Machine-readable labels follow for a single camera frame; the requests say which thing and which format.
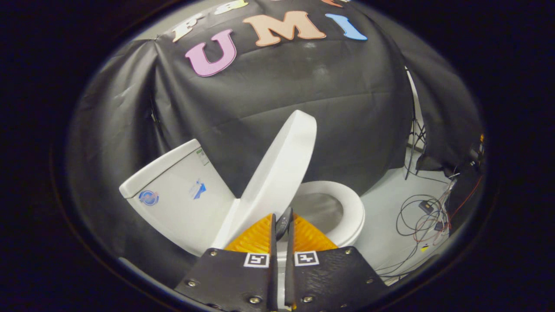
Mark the black and orange device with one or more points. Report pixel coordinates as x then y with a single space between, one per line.
478 149

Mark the black backdrop cloth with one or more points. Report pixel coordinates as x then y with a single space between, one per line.
277 86
446 112
112 121

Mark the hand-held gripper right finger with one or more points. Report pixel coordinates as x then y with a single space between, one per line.
289 277

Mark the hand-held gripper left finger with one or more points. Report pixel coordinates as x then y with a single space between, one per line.
273 277

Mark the black tripod stand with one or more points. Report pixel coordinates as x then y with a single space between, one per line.
416 134

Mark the white toilet lid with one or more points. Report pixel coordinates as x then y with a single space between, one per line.
277 173

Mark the small black power adapter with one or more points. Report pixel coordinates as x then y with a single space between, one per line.
426 207

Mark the black lid pull tab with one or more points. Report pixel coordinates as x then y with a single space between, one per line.
282 223

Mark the white toilet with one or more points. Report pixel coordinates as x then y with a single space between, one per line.
173 203

